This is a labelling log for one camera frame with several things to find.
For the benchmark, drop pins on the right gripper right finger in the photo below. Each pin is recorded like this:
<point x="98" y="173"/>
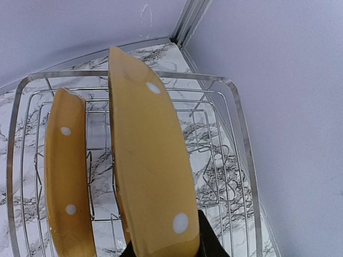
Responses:
<point x="209" y="243"/>

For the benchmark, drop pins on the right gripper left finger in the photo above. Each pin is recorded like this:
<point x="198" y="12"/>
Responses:
<point x="128" y="252"/>

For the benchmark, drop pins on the yellow plate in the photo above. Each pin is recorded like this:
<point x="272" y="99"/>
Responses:
<point x="65" y="166"/>
<point x="153" y="175"/>

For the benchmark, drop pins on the wire dish rack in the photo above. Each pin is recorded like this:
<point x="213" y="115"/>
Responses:
<point x="216" y="140"/>

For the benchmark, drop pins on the right aluminium frame post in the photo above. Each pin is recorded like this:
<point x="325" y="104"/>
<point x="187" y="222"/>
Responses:
<point x="189" y="20"/>

